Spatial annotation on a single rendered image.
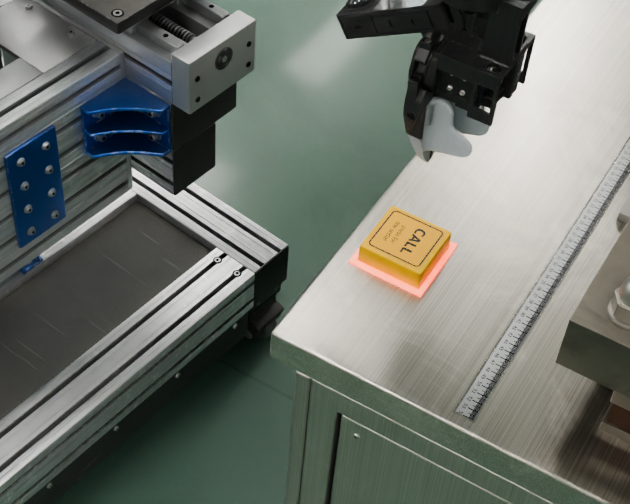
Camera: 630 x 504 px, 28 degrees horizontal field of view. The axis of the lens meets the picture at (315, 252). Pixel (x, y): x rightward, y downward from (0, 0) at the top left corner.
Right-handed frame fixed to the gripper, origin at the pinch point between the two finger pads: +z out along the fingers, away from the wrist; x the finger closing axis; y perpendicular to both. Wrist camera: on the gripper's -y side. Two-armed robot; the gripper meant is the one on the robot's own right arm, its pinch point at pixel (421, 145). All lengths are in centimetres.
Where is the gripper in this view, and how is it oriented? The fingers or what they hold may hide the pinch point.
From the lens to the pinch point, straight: 117.0
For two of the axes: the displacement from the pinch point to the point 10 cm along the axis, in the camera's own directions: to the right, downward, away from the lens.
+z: -0.6, 6.7, 7.4
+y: 8.6, 4.1, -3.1
